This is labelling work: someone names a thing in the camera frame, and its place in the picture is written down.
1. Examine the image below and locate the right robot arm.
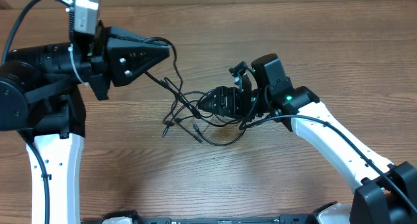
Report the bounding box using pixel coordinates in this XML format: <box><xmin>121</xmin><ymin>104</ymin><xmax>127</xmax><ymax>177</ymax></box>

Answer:
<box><xmin>197</xmin><ymin>53</ymin><xmax>416</xmax><ymax>223</ymax></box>

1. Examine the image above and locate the black usb cable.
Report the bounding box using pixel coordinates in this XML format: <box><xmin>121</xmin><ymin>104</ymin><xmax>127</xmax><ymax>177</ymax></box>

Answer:
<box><xmin>143</xmin><ymin>36</ymin><xmax>203</xmax><ymax>139</ymax></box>

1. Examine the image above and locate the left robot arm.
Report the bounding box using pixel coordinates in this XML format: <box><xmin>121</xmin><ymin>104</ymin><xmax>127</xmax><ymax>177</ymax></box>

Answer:
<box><xmin>1</xmin><ymin>23</ymin><xmax>170</xmax><ymax>223</ymax></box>

